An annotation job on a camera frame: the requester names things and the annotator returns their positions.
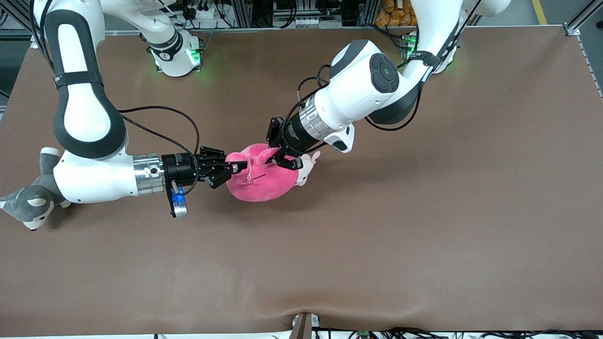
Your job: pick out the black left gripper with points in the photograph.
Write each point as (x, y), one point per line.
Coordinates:
(291, 134)

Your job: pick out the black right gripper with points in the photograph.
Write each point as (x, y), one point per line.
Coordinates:
(180, 169)

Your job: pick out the round pink plush toy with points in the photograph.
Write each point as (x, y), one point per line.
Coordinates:
(264, 186)

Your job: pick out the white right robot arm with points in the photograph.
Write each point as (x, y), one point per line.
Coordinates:
(85, 113)

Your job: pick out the white pink plush dog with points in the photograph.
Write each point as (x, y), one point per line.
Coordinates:
(307, 169)

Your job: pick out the brown table mat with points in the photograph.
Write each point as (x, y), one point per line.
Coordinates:
(301, 259)

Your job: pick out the white power strip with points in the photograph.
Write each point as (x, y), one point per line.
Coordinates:
(207, 12)

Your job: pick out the metal table edge clamp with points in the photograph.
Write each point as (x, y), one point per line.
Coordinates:
(304, 327)

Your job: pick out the orange snack bag pile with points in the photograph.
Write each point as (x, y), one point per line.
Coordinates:
(395, 14)

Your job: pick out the grey white plush husky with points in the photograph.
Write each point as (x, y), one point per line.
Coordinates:
(28, 209)

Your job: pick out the aluminium table edge rail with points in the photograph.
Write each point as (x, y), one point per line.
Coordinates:
(282, 31)

